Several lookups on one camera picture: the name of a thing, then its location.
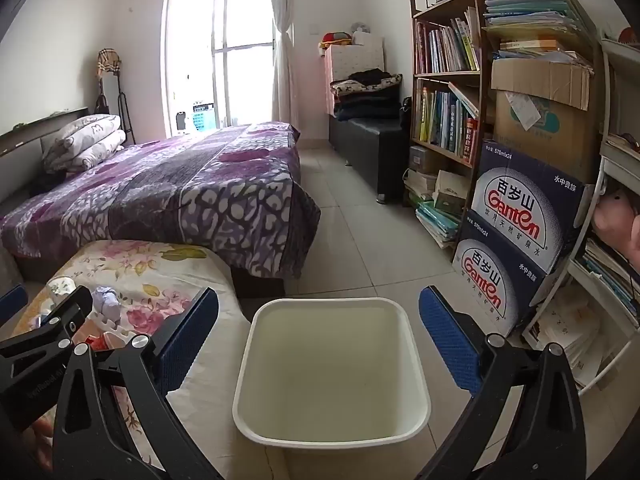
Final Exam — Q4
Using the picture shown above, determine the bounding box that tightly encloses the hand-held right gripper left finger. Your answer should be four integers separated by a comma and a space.
51, 285, 227, 480

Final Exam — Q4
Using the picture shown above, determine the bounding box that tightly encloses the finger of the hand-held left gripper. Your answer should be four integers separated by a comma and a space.
42, 286, 94, 346
0, 284, 29, 318

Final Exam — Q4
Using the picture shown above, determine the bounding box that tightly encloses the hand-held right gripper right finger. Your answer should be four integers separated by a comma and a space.
417, 285, 588, 480

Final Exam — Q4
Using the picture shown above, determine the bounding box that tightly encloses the white plastic bin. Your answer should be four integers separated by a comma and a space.
231, 297, 432, 450

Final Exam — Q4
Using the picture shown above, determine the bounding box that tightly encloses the crumpled light blue cloth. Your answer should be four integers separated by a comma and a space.
92, 286, 121, 323

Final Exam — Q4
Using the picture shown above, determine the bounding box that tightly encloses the dark blue water carton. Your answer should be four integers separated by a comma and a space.
468, 139, 598, 276
451, 232, 568, 338

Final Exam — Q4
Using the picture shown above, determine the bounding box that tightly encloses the floral printed cloth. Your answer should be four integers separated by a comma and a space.
12, 240, 251, 480

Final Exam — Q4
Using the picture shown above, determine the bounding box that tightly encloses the stack of magazines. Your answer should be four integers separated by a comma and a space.
525, 285, 606, 391

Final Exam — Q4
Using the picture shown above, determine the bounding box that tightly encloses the pile of books on floor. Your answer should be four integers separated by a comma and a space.
402, 145, 472, 251

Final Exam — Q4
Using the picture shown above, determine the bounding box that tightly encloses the bed with purple patterned cover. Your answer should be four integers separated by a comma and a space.
0, 121, 322, 298

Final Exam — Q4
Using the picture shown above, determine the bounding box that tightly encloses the dark wooden headboard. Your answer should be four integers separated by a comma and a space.
0, 106, 91, 158

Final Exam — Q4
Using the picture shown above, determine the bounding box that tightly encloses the pink plush toy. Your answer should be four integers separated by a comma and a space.
594, 190, 640, 261

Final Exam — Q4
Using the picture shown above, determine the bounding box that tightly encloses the black bench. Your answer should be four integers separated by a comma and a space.
328, 116, 407, 204

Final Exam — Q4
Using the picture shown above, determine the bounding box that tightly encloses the blue and white crate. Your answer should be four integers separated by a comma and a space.
192, 102, 217, 133

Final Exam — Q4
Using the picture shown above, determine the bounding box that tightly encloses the row of colourful upright books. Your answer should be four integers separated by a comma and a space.
417, 82, 481, 166

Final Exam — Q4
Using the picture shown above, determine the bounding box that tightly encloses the standing rack with plaid scarf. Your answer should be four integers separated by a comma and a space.
95, 49, 137, 146

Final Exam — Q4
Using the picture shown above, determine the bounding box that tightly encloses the brown cardboard box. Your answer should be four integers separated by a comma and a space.
490, 57, 603, 181

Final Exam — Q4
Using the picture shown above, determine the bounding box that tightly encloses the stack of folded blankets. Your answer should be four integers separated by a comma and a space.
330, 69, 403, 122

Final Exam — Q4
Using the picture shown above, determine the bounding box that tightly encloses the wooden bookshelf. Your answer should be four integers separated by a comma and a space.
407, 0, 493, 171

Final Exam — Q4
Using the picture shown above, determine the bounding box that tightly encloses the white curved shelf rack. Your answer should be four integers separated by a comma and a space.
520, 37, 640, 396

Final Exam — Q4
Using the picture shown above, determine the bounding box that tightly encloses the window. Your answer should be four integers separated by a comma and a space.
161, 0, 281, 136

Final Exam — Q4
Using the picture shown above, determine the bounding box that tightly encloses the row of tall slanted books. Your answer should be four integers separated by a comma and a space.
415, 7, 481, 75

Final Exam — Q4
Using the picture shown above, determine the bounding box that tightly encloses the white curtain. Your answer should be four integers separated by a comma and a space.
266, 0, 301, 133

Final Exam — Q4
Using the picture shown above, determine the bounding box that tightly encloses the pink cabinet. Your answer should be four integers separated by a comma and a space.
318, 42, 386, 116

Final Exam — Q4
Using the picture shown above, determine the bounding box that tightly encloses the stack of papers and folders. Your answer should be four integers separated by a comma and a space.
482, 0, 596, 66

